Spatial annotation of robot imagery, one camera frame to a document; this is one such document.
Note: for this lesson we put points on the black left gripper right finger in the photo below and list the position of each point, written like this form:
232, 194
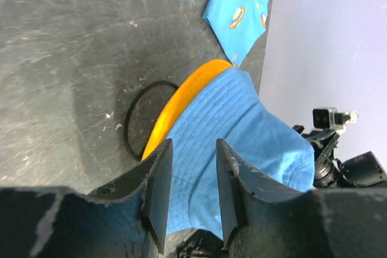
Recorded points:
263, 218

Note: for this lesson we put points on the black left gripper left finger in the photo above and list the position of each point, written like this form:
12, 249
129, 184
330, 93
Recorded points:
126, 217

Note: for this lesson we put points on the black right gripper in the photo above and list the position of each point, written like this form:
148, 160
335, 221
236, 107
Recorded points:
323, 142

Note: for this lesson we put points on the yellow bucket hat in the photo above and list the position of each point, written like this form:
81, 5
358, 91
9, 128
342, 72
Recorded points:
181, 99

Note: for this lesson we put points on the blue bucket hat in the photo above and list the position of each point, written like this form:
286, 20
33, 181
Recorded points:
229, 108

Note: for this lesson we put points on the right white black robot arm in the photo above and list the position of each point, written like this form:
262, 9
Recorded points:
360, 171

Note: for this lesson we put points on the blue patterned hat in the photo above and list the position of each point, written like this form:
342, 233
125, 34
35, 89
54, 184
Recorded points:
237, 24

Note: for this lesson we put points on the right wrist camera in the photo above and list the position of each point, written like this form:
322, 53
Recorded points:
331, 118

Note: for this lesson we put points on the black wire hat stand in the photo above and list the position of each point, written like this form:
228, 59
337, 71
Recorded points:
142, 115

